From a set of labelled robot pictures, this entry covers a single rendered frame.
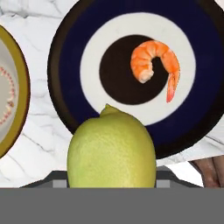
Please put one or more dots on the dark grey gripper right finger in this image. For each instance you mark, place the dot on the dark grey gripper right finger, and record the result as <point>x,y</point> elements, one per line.
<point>166,180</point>

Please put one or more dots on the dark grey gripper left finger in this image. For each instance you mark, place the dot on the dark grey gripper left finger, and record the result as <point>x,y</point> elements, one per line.
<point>57,180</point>

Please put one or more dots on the yellow-green lemon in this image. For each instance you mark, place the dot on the yellow-green lemon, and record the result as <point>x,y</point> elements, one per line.
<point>111,151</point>

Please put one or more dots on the gold-rimmed grey plate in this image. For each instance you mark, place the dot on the gold-rimmed grey plate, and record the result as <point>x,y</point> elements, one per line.
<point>14,93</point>

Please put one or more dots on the blue white black round plate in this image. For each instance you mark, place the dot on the blue white black round plate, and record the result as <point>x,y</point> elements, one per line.
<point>87,73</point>

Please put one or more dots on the orange shrimp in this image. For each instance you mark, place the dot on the orange shrimp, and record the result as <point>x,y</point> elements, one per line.
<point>145,57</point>

